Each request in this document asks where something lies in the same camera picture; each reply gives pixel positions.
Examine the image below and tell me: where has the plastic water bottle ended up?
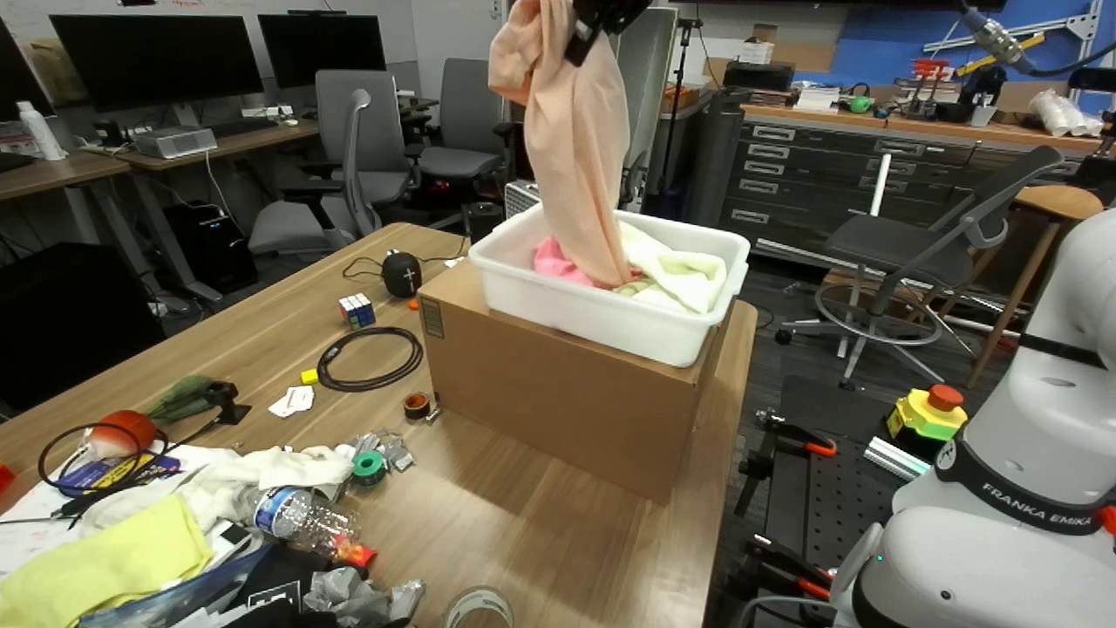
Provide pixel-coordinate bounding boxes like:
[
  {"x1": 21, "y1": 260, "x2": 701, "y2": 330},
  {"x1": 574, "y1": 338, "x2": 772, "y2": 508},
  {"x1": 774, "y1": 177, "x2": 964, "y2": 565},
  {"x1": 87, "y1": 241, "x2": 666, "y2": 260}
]
[{"x1": 238, "y1": 485, "x2": 378, "y2": 573}]

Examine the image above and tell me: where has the yellow cloth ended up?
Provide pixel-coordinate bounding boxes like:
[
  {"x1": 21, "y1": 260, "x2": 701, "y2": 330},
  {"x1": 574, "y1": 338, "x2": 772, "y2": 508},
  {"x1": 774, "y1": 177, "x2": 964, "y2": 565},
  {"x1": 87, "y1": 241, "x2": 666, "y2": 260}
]
[{"x1": 0, "y1": 499, "x2": 213, "y2": 628}]

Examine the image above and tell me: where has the black monitor left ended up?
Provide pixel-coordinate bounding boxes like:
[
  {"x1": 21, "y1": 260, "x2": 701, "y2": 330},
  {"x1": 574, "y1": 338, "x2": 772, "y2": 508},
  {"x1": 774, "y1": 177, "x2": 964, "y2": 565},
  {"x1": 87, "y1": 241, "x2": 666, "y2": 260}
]
[{"x1": 52, "y1": 13, "x2": 260, "y2": 110}]

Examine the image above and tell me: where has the black drawer cabinet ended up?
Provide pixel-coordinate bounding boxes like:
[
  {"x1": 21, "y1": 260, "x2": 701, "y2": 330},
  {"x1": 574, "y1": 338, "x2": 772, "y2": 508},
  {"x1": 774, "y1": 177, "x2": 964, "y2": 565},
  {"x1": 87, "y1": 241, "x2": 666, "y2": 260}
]
[{"x1": 718, "y1": 110, "x2": 1079, "y2": 267}]

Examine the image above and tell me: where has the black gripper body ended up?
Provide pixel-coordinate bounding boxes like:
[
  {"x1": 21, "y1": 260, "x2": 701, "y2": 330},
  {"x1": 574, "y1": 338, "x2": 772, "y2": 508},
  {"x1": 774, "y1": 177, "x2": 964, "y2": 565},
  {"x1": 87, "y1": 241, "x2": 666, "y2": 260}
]
[{"x1": 566, "y1": 0, "x2": 652, "y2": 66}]

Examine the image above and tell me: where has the green tape spool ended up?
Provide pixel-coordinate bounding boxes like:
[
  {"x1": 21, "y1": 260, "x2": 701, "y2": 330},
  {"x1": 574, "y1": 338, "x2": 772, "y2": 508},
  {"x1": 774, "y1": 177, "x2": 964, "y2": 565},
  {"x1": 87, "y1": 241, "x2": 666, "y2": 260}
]
[{"x1": 352, "y1": 453, "x2": 386, "y2": 485}]

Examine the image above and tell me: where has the peach cloth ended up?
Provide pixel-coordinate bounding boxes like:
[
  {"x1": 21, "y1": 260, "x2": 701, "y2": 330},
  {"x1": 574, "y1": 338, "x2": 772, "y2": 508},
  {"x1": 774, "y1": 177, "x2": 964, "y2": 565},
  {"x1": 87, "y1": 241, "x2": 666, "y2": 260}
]
[{"x1": 489, "y1": 0, "x2": 631, "y2": 285}]

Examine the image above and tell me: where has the light green cloth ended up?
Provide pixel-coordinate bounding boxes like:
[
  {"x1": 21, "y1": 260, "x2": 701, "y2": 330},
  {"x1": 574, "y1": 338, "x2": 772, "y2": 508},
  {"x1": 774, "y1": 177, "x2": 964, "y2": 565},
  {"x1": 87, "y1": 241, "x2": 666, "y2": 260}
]
[{"x1": 616, "y1": 225, "x2": 725, "y2": 315}]

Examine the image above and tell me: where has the black monitor right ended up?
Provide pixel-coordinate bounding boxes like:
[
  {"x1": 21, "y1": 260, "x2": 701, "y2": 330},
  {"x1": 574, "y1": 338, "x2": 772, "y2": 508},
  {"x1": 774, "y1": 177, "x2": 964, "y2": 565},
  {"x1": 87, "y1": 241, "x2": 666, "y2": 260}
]
[{"x1": 259, "y1": 13, "x2": 386, "y2": 88}]

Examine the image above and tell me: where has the white rag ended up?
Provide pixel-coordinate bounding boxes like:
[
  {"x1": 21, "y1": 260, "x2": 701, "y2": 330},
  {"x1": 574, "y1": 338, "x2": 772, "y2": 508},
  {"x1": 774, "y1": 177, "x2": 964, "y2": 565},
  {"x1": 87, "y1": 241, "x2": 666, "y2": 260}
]
[{"x1": 175, "y1": 446, "x2": 352, "y2": 527}]

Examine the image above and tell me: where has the black office chair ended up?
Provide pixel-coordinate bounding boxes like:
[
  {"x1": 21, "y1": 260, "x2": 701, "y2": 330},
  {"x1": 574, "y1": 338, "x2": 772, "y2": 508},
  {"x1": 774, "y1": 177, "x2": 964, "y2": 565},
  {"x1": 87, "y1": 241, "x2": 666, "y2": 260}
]
[{"x1": 774, "y1": 148, "x2": 1060, "y2": 385}]

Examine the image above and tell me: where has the black cable coil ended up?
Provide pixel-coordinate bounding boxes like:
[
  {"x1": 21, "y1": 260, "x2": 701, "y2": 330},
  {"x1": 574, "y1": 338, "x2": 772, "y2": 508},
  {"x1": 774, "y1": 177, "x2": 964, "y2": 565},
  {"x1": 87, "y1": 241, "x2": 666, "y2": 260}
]
[{"x1": 313, "y1": 324, "x2": 425, "y2": 395}]

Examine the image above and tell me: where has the cardboard box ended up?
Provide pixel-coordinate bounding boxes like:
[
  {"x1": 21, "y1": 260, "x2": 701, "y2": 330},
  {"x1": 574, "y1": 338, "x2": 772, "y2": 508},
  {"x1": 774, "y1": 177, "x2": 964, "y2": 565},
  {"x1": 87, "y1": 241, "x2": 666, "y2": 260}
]
[{"x1": 417, "y1": 267, "x2": 738, "y2": 503}]

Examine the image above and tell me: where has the white plastic bin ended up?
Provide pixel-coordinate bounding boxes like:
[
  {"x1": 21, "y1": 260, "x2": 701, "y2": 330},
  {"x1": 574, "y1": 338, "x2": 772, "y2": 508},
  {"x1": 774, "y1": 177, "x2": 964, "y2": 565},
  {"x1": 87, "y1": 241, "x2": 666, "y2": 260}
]
[{"x1": 467, "y1": 202, "x2": 752, "y2": 372}]

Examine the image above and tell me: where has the grey office chair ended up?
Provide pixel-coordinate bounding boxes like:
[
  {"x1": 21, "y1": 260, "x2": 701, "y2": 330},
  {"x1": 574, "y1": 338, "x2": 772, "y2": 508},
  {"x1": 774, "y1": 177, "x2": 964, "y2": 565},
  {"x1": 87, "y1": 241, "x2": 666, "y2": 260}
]
[{"x1": 249, "y1": 71, "x2": 413, "y2": 256}]

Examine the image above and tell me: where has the rubiks cube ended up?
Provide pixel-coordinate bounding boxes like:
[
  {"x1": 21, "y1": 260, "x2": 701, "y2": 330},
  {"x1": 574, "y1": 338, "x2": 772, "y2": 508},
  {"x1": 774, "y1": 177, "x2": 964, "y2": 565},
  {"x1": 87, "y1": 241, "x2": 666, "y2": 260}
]
[{"x1": 338, "y1": 292, "x2": 378, "y2": 330}]

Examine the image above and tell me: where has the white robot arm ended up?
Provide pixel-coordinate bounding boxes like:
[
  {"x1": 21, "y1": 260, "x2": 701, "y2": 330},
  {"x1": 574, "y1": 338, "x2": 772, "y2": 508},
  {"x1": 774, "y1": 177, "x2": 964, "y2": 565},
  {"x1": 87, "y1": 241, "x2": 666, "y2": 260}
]
[{"x1": 831, "y1": 210, "x2": 1116, "y2": 628}]

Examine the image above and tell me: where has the pink cloth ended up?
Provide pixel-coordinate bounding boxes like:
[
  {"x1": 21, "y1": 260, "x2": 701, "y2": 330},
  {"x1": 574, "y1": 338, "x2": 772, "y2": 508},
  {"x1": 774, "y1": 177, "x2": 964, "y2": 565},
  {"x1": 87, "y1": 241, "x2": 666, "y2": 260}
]
[{"x1": 530, "y1": 239, "x2": 590, "y2": 285}]

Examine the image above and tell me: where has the emergency stop button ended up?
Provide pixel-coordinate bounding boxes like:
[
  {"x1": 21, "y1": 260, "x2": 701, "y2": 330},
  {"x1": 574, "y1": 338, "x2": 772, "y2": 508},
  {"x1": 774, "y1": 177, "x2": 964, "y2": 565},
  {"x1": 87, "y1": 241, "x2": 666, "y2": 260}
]
[{"x1": 883, "y1": 385, "x2": 966, "y2": 461}]

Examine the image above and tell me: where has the black monitor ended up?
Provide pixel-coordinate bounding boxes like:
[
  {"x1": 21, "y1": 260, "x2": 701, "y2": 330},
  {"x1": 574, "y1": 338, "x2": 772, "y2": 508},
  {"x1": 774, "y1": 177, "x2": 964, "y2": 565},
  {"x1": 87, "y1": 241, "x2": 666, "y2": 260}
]
[
  {"x1": 259, "y1": 13, "x2": 386, "y2": 88},
  {"x1": 52, "y1": 13, "x2": 260, "y2": 110}
]

